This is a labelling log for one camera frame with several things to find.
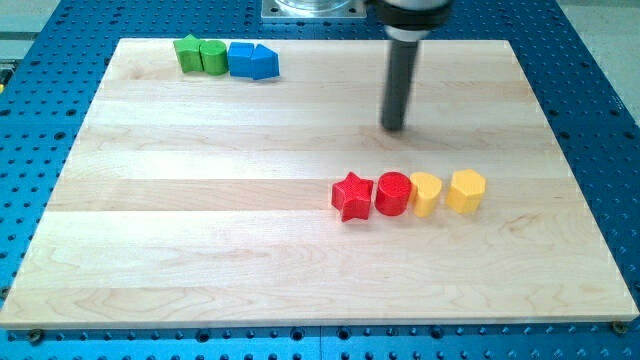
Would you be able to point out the black robot arm end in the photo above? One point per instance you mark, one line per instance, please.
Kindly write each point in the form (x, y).
(412, 20)

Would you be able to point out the yellow heart block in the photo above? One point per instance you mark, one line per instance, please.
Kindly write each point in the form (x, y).
(425, 193)

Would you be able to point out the yellow hexagon block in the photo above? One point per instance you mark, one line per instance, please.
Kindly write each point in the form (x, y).
(466, 190)

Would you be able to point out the red star block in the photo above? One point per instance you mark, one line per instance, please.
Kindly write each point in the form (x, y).
(352, 197)

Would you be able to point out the red cylinder block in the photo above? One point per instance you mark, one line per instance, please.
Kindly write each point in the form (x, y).
(393, 192)

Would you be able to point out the blue triangle block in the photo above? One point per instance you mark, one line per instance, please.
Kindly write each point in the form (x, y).
(264, 63)

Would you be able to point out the wooden board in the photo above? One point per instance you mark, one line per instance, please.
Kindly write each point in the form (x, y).
(199, 201)

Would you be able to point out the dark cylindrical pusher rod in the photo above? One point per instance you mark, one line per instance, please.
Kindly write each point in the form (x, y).
(400, 70)

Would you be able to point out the blue cube block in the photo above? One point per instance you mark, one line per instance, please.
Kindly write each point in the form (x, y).
(239, 59)

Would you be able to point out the green cylinder block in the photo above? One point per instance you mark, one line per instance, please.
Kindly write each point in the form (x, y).
(214, 57)

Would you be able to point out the silver robot mounting plate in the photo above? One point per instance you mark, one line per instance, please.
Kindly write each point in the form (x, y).
(312, 9)

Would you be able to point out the green star block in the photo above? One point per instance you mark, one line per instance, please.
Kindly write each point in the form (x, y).
(187, 51)

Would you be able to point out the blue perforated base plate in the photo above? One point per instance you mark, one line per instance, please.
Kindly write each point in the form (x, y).
(586, 81)

